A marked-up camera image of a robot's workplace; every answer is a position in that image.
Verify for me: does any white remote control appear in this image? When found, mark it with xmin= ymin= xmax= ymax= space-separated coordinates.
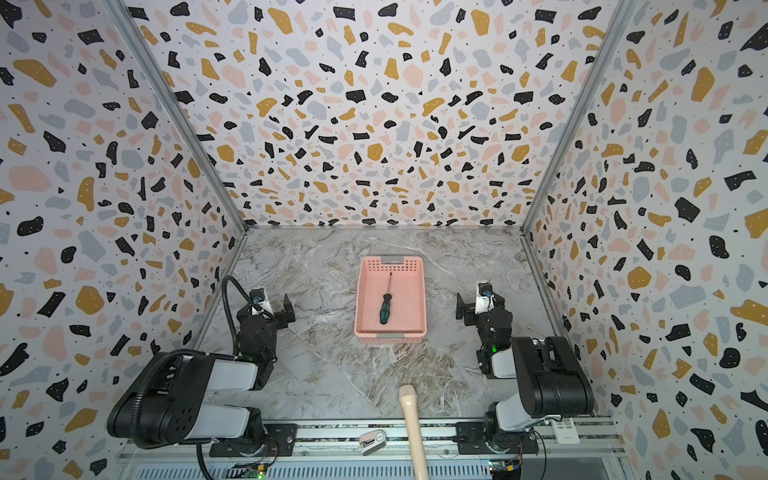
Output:
xmin=550 ymin=418 xmax=580 ymax=445

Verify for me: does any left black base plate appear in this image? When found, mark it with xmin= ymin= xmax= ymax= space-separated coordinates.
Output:
xmin=209 ymin=423 xmax=298 ymax=461

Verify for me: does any wrist white camera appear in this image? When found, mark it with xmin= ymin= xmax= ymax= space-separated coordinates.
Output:
xmin=249 ymin=287 xmax=273 ymax=315
xmin=474 ymin=282 xmax=495 ymax=314

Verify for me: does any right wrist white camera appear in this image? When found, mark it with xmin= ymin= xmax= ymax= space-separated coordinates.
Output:
xmin=474 ymin=282 xmax=495 ymax=314

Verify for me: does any aluminium front rail frame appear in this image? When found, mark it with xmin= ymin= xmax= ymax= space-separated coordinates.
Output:
xmin=110 ymin=417 xmax=634 ymax=479

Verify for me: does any pink plastic bin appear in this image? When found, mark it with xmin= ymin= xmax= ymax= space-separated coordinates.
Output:
xmin=354 ymin=255 xmax=428 ymax=345

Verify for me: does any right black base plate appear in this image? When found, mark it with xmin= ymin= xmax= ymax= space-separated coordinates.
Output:
xmin=455 ymin=422 xmax=539 ymax=455

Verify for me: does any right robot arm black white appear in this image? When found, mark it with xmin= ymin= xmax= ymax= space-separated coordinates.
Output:
xmin=455 ymin=283 xmax=594 ymax=455

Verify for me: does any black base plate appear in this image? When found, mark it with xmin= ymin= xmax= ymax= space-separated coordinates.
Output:
xmin=209 ymin=423 xmax=298 ymax=461
xmin=455 ymin=422 xmax=539 ymax=455

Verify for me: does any black corrugated cable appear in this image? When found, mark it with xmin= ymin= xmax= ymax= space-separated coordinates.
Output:
xmin=130 ymin=274 xmax=271 ymax=480

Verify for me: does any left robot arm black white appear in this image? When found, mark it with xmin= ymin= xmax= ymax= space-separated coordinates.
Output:
xmin=106 ymin=289 xmax=296 ymax=450

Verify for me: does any green black handle screwdriver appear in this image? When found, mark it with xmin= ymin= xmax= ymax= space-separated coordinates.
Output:
xmin=379 ymin=272 xmax=393 ymax=325

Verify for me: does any small white pink clip device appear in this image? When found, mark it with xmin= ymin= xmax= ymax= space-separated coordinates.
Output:
xmin=358 ymin=430 xmax=387 ymax=456

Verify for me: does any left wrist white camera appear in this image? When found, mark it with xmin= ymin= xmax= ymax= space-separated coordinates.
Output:
xmin=249 ymin=287 xmax=273 ymax=315

